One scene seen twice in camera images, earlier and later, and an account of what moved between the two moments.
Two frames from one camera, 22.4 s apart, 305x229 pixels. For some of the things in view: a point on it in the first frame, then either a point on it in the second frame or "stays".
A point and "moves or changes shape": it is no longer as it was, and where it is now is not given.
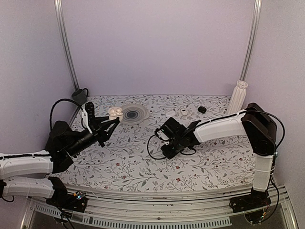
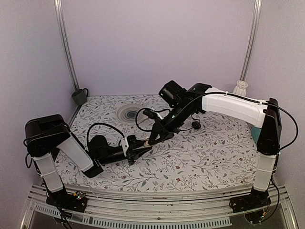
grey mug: x=80 y=96 stays
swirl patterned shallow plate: x=133 y=114 stays
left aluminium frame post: x=58 y=11 stays
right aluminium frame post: x=253 y=39 stays
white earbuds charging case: x=114 y=112 moves or changes shape
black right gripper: x=167 y=153 to x=164 y=132
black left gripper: x=99 y=132 to x=135 y=144
